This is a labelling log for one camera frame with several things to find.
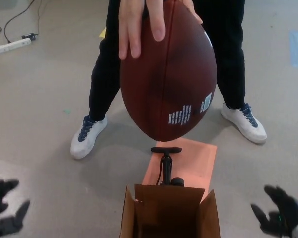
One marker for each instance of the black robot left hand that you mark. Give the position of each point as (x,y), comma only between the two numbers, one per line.
(7,223)

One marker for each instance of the person's right hand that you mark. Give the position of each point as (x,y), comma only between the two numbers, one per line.
(134,29)

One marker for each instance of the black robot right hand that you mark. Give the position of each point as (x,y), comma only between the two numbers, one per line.
(288,215)

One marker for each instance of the person's left hand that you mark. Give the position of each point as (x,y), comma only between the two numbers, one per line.
(195,12)

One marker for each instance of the brown leather football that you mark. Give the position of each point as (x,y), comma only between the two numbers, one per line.
(169,81)

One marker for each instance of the black trousers of person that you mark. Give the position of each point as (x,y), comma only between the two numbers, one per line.
(229,62)

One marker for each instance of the person's left white sneaker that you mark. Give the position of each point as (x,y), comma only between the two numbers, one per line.
(245,124)

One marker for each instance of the person's white sneaker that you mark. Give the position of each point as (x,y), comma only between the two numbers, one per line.
(245,124)
(87,141)

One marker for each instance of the person's right white sneaker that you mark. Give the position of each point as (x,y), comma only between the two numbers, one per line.
(87,141)

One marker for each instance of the yellow floor tape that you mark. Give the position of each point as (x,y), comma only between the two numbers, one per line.
(103,33)

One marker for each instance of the black power adapter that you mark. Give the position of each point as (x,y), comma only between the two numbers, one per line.
(29,36)

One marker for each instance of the blue floor tape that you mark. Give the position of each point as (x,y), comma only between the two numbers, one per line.
(296,49)

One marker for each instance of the brown cardboard box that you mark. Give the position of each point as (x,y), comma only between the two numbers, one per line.
(169,213)

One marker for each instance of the white power strip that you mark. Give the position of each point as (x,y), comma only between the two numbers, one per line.
(13,45)

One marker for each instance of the black hand air pump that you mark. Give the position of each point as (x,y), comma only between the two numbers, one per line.
(167,168)

